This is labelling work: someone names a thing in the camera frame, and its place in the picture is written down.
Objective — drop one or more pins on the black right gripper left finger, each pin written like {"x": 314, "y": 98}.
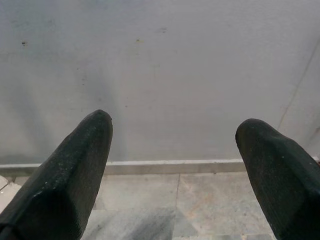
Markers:
{"x": 62, "y": 180}

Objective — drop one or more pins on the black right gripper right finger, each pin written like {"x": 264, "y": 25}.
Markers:
{"x": 282, "y": 180}

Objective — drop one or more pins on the grey skirting board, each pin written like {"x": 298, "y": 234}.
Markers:
{"x": 162, "y": 167}

